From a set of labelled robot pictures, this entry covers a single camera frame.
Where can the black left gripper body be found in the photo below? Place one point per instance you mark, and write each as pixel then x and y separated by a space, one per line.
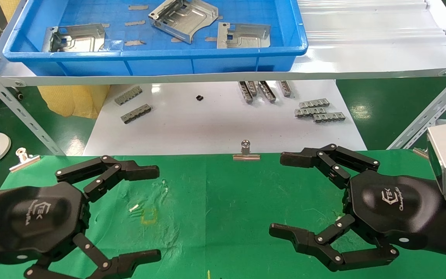
pixel 33 221

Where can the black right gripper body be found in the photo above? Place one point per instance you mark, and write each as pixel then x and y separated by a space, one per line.
pixel 393 205

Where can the small white paper scrap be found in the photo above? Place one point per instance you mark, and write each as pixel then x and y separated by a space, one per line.
pixel 134 208

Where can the perforated steel angle bar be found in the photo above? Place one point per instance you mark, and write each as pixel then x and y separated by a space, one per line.
pixel 18 109
pixel 432 110

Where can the green cloth mat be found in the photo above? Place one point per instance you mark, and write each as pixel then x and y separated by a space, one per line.
pixel 223 213

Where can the clear shiny tape patch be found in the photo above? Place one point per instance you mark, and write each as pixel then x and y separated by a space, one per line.
pixel 114 45

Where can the small ridged metal piece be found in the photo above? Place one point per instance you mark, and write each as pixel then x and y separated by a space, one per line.
pixel 420 152

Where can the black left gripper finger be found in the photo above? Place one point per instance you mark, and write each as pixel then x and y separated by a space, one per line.
pixel 138 171
pixel 134 261

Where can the grey comb-shaped metal part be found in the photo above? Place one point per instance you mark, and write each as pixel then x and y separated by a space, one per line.
pixel 253 87
pixel 285 88
pixel 329 117
pixel 136 114
pixel 267 92
pixel 245 93
pixel 308 112
pixel 129 95
pixel 314 103

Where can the yellow woven sack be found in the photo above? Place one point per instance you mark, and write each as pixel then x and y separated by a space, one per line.
pixel 72 100

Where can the blue plastic bin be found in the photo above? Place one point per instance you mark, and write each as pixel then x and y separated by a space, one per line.
pixel 161 64

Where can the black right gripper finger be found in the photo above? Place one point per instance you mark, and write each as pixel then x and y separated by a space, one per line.
pixel 300 158
pixel 296 238

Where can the stamped grey metal plate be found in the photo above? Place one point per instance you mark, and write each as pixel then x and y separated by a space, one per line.
pixel 85 42
pixel 248 38
pixel 192 19

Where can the white metal shelf board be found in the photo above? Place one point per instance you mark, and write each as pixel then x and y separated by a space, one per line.
pixel 362 50

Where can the silver binder clip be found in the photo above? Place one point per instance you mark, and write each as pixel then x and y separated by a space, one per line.
pixel 24 159
pixel 246 156

